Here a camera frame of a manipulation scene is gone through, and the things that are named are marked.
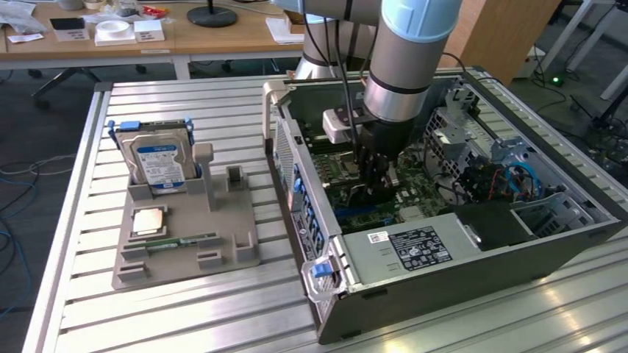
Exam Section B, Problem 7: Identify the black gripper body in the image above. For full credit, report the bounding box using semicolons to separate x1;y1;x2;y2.
356;119;412;165

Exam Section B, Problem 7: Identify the black graphics card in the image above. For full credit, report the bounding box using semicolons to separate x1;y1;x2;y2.
338;179;400;209

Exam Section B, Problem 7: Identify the CPU socket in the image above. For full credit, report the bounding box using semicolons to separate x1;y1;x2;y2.
332;152;358;179

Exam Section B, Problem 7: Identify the green motherboard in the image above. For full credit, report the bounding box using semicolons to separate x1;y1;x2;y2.
294;121;458;236

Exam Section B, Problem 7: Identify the blue expansion slot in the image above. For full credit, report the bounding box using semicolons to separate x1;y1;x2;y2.
335;205;380;218

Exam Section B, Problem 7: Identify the black RAM slot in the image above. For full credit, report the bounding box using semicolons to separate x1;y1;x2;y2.
307;132;358;155

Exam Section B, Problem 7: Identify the metal drive cage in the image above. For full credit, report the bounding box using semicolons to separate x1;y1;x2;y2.
422;106;496;185

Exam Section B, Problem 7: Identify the grey power supply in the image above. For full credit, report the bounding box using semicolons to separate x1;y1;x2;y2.
340;213;486;286

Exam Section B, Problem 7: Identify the blue case latch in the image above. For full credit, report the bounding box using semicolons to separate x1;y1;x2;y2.
312;261;335;282

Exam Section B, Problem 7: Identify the wooden cabinet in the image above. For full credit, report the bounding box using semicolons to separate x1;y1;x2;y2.
440;0;563;85

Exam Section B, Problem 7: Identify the metal disk bay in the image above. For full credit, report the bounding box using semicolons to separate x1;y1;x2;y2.
510;190;598;240

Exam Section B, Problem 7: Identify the stack of white papers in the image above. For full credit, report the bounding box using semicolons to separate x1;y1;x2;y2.
264;16;308;46

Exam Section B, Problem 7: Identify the open dark PC case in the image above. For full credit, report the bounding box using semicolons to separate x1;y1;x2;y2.
262;68;623;345

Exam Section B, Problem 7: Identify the grey parts rack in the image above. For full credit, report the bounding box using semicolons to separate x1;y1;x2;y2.
111;142;262;291

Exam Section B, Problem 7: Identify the hard disk with blue carrier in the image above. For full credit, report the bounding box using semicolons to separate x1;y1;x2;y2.
107;118;198;196

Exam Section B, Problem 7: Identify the copper coloured CPU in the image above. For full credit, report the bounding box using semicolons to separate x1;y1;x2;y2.
132;207;168;236

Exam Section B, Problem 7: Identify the black lamp base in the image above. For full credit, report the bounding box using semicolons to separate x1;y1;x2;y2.
186;0;240;29

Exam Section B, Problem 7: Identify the plain white box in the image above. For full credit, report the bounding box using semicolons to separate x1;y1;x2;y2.
132;18;166;43

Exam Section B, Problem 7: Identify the white tape roll on box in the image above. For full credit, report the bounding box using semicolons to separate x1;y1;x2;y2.
94;20;138;47

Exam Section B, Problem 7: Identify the black chair base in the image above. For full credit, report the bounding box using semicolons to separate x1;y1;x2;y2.
28;68;148;110

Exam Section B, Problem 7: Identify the wooden desk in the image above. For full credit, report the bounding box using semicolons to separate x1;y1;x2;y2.
0;0;443;71

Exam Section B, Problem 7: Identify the white box with black top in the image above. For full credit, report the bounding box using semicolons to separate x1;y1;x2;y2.
50;17;91;42

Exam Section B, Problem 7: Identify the white paper card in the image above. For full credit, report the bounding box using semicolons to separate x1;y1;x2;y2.
7;32;47;44

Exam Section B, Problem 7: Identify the crumpled plastic bag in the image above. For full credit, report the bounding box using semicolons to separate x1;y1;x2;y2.
0;0;48;32

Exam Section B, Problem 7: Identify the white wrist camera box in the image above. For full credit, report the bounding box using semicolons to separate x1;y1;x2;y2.
322;106;367;145

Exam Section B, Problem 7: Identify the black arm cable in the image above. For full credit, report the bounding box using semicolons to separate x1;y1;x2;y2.
302;13;370;140

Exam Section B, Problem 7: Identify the black wire bundle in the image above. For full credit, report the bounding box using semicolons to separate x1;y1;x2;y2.
455;161;496;203

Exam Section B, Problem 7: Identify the red wire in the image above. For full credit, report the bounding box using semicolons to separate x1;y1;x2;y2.
490;167;507;199

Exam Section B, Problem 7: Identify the black cable behind case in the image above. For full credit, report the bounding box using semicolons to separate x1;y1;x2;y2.
439;52;467;74

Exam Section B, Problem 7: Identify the blue wire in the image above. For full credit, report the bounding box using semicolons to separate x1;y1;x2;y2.
504;161;544;199

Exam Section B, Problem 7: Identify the white switch box red button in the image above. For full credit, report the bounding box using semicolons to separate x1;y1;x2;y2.
520;46;547;79

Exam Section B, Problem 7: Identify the white table frame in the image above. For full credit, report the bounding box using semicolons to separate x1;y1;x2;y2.
538;0;628;100

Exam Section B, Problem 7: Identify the white floor cable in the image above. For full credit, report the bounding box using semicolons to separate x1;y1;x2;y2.
0;154;75;177

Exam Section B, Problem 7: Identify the blue floor cable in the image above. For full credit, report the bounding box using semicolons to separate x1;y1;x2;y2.
0;176;39;317

